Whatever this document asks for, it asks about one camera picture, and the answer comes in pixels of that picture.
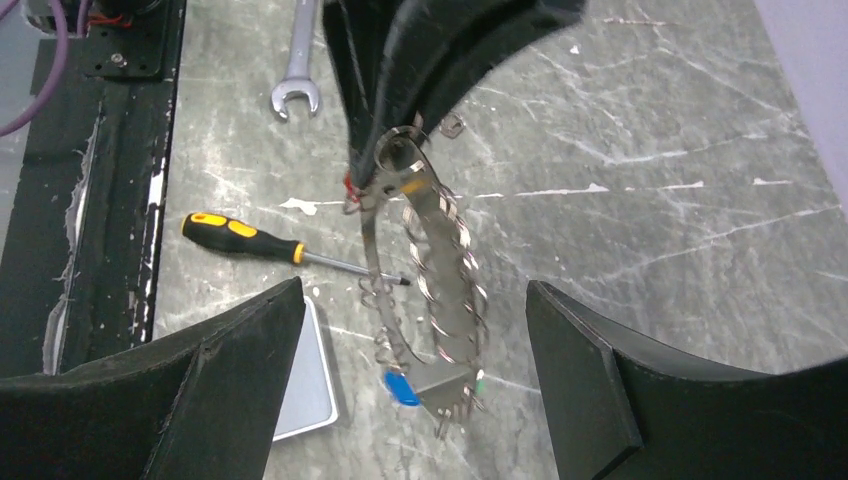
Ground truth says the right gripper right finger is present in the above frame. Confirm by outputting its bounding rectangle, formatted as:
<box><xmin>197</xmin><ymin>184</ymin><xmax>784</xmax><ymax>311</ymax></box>
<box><xmin>526</xmin><ymin>280</ymin><xmax>847</xmax><ymax>479</ymax></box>

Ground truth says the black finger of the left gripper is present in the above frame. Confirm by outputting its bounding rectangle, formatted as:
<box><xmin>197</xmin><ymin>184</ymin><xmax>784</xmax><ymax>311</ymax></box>
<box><xmin>322</xmin><ymin>0</ymin><xmax>587</xmax><ymax>189</ymax></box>

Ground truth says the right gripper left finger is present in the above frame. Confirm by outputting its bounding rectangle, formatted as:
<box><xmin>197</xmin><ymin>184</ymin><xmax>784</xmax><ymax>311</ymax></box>
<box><xmin>1</xmin><ymin>277</ymin><xmax>305</xmax><ymax>479</ymax></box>

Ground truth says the small detached silver key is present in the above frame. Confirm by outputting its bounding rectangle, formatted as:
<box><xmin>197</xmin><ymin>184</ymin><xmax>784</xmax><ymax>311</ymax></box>
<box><xmin>439</xmin><ymin>111</ymin><xmax>465</xmax><ymax>139</ymax></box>

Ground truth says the silver open-end wrench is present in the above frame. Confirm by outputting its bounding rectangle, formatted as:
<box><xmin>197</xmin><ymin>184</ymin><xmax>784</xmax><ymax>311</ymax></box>
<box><xmin>270</xmin><ymin>0</ymin><xmax>322</xmax><ymax>122</ymax></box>

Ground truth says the grey rectangular tin box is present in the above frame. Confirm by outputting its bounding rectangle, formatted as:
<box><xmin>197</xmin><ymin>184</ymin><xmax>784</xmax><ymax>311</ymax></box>
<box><xmin>273</xmin><ymin>296</ymin><xmax>339</xmax><ymax>442</ymax></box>

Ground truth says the yellow black screwdriver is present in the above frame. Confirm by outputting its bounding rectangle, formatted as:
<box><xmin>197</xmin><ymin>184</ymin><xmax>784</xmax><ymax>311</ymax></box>
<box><xmin>180</xmin><ymin>212</ymin><xmax>369</xmax><ymax>276</ymax></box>

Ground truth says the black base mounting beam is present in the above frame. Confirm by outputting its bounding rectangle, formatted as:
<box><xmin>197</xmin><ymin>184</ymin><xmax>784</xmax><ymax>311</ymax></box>
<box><xmin>1</xmin><ymin>1</ymin><xmax>186</xmax><ymax>377</ymax></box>

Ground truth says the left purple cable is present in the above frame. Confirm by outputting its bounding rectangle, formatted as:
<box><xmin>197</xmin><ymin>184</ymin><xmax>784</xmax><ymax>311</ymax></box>
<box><xmin>0</xmin><ymin>0</ymin><xmax>94</xmax><ymax>138</ymax></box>

